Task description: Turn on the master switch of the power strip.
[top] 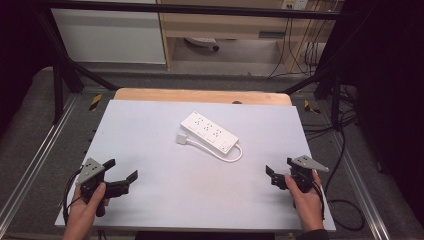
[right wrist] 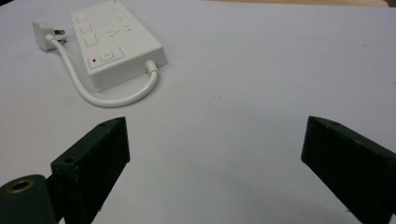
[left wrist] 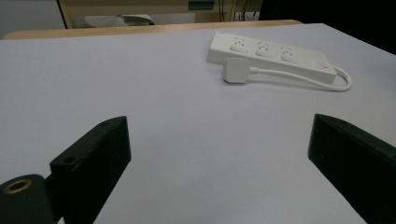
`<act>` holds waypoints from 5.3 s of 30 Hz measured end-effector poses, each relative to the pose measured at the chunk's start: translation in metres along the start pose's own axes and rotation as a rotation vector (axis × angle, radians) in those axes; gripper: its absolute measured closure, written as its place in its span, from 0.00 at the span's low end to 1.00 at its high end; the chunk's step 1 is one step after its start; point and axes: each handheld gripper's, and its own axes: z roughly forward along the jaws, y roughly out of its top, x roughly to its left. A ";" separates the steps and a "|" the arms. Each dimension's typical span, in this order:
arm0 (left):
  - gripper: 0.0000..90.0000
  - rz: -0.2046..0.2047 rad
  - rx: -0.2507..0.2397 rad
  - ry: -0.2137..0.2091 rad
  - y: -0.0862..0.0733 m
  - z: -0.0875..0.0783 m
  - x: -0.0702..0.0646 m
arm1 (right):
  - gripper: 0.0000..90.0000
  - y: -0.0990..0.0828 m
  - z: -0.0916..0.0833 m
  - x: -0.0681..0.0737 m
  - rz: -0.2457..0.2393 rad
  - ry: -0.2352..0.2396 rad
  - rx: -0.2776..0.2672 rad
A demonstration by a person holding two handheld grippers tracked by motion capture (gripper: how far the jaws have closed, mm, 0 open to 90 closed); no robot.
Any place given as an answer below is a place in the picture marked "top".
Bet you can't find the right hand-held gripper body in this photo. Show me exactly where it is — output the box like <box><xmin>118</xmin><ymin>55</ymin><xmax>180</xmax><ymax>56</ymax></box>
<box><xmin>287</xmin><ymin>154</ymin><xmax>330</xmax><ymax>194</ymax></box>

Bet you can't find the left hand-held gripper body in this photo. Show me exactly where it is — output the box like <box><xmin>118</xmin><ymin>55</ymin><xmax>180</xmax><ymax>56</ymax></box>
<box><xmin>75</xmin><ymin>157</ymin><xmax>130</xmax><ymax>218</ymax></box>

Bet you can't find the white power strip cable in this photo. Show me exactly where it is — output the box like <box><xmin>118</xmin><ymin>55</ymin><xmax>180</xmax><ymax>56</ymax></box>
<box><xmin>185</xmin><ymin>137</ymin><xmax>244</xmax><ymax>164</ymax></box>

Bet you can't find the white power plug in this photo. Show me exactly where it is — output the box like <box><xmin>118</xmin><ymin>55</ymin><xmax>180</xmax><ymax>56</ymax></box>
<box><xmin>175</xmin><ymin>132</ymin><xmax>190</xmax><ymax>146</ymax></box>

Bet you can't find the white power strip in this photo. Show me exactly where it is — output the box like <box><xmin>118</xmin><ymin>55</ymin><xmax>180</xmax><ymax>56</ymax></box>
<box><xmin>179</xmin><ymin>111</ymin><xmax>240</xmax><ymax>156</ymax></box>

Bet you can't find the person's right hand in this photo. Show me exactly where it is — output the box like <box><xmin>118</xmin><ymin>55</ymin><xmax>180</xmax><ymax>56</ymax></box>
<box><xmin>284</xmin><ymin>169</ymin><xmax>325</xmax><ymax>232</ymax></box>

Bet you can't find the person's left hand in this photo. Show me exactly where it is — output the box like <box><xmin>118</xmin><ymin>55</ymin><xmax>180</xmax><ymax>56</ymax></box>
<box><xmin>68</xmin><ymin>182</ymin><xmax>110</xmax><ymax>232</ymax></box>

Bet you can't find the yellow black tape strip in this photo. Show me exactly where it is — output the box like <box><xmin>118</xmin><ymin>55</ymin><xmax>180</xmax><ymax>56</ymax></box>
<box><xmin>303</xmin><ymin>99</ymin><xmax>322</xmax><ymax>115</ymax></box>
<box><xmin>88</xmin><ymin>93</ymin><xmax>103</xmax><ymax>112</ymax></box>

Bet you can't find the wooden table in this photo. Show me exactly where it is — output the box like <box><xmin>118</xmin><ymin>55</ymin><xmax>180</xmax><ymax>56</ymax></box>
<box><xmin>113</xmin><ymin>87</ymin><xmax>294</xmax><ymax>107</ymax></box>

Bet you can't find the black curtain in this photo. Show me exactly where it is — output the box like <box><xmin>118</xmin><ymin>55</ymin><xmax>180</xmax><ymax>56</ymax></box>
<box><xmin>0</xmin><ymin>0</ymin><xmax>58</xmax><ymax>134</ymax></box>
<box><xmin>324</xmin><ymin>0</ymin><xmax>424</xmax><ymax>221</ymax></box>

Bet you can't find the white cabinet panel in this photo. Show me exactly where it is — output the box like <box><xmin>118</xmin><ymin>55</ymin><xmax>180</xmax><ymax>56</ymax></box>
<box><xmin>50</xmin><ymin>0</ymin><xmax>167</xmax><ymax>65</ymax></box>

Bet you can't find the white device with black cap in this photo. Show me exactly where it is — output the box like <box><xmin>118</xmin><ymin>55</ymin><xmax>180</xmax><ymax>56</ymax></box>
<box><xmin>184</xmin><ymin>36</ymin><xmax>220</xmax><ymax>52</ymax></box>

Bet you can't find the light wooden desk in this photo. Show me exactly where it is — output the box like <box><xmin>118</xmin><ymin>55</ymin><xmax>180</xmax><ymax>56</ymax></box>
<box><xmin>156</xmin><ymin>0</ymin><xmax>341</xmax><ymax>73</ymax></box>

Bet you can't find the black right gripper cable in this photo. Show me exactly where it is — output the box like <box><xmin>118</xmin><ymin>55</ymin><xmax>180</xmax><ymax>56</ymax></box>
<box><xmin>311</xmin><ymin>181</ymin><xmax>326</xmax><ymax>222</ymax></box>

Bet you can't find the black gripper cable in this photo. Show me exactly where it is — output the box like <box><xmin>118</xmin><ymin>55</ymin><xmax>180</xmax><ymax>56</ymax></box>
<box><xmin>61</xmin><ymin>169</ymin><xmax>84</xmax><ymax>226</ymax></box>
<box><xmin>311</xmin><ymin>181</ymin><xmax>326</xmax><ymax>222</ymax></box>

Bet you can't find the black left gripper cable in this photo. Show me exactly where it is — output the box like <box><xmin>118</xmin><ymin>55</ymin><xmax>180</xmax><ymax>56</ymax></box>
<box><xmin>61</xmin><ymin>169</ymin><xmax>84</xmax><ymax>226</ymax></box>

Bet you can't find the long black floor cable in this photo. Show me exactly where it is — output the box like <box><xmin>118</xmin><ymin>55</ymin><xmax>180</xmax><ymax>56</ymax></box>
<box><xmin>301</xmin><ymin>84</ymin><xmax>366</xmax><ymax>233</ymax></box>

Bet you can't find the aluminium rail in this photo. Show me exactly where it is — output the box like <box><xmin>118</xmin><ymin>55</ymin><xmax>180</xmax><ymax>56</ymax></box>
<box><xmin>0</xmin><ymin>94</ymin><xmax>79</xmax><ymax>228</ymax></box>
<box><xmin>328</xmin><ymin>126</ymin><xmax>392</xmax><ymax>240</ymax></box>

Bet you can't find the bundle of black hanging cables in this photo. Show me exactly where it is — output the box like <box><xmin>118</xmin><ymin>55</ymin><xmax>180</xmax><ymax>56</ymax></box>
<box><xmin>267</xmin><ymin>13</ymin><xmax>334</xmax><ymax>80</ymax></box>

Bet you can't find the white wall outlet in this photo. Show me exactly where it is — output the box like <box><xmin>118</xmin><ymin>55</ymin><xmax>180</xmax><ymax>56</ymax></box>
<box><xmin>281</xmin><ymin>0</ymin><xmax>309</xmax><ymax>11</ymax></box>

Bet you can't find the black metal frame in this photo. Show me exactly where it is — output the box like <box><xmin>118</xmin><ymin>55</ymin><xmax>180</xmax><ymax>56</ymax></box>
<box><xmin>33</xmin><ymin>0</ymin><xmax>351</xmax><ymax>131</ymax></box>

